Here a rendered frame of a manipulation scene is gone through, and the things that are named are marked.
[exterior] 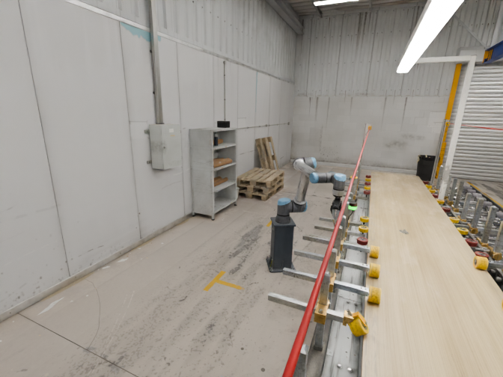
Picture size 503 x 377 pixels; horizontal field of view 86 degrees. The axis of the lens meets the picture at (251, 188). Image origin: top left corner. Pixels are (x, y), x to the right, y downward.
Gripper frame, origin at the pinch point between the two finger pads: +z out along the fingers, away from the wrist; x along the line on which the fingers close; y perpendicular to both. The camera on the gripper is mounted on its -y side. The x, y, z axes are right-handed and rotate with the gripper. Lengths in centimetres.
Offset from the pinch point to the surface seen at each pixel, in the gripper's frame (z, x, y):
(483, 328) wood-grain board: 11, -78, -80
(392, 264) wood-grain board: 11, -42, -37
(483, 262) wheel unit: 5, -94, -21
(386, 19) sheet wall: -362, -16, 793
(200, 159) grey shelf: -5, 237, 157
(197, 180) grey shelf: 33, 246, 157
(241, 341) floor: 101, 58, -55
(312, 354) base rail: 31, -6, -109
